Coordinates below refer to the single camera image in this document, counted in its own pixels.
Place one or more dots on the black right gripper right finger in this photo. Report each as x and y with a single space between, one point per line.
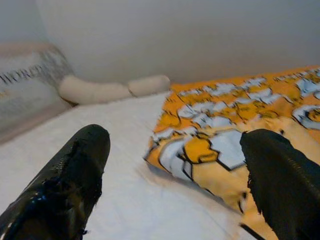
287 190

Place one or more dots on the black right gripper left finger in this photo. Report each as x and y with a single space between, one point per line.
57 195

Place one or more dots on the white quilted mattress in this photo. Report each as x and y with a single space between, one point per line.
125 200

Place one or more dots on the yellow cartoon egg blanket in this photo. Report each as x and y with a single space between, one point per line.
212 180

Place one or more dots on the white printed bed panel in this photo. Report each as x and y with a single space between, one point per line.
25 95

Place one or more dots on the beige bolster pillow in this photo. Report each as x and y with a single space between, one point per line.
92 91
150 85

